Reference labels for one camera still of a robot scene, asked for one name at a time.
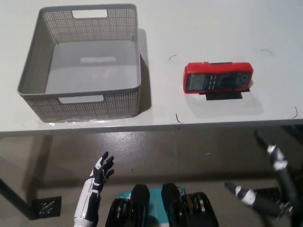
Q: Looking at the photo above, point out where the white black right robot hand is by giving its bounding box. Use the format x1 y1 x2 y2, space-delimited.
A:
223 130 303 227

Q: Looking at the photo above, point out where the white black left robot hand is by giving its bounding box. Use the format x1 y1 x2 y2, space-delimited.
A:
74 151 115 227

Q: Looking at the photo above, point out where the red digital multimeter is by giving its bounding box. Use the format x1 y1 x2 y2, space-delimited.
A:
183 61 254 95

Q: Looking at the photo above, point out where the black floor tape patch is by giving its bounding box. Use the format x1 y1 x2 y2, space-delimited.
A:
32 195 62 219
255 187 282 201

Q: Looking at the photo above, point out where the black metal table leg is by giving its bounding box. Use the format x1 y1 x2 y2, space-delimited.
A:
0 177 38 220

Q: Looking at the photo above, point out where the clear tape strip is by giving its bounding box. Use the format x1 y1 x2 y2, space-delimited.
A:
46 117 137 125

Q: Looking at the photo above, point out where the black tape patch, cross shaped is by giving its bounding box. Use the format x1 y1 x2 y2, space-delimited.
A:
199 61 251 103

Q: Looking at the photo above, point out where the grey perforated plastic basket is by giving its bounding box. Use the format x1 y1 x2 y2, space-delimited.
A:
16 3 143 123

